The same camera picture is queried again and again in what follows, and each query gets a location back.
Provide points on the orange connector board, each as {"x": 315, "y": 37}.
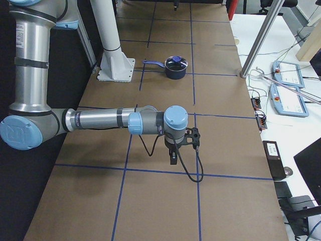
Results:
{"x": 256, "y": 102}
{"x": 261, "y": 119}

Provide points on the teach pendant tablet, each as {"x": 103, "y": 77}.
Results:
{"x": 287, "y": 102}
{"x": 287, "y": 73}

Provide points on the orange connector board far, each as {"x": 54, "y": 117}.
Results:
{"x": 256, "y": 102}

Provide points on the white pedestal column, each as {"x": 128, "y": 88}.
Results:
{"x": 114, "y": 66}

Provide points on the metal reacher stick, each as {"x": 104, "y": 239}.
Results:
{"x": 262, "y": 75}

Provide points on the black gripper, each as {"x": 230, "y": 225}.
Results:
{"x": 171, "y": 149}

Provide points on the near teach pendant tablet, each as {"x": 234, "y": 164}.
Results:
{"x": 287, "y": 102}

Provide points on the orange connector board near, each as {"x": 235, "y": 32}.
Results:
{"x": 261, "y": 119}

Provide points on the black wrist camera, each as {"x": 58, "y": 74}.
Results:
{"x": 192, "y": 137}

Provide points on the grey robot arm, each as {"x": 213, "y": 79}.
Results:
{"x": 149, "y": 30}

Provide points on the aluminium frame post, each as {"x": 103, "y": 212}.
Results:
{"x": 262, "y": 34}

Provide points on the dark blue saucepan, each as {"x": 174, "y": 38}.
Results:
{"x": 175, "y": 75}

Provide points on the black label box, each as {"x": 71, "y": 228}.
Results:
{"x": 274, "y": 160}

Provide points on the far teach pendant tablet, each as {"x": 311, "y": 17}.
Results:
{"x": 287, "y": 73}

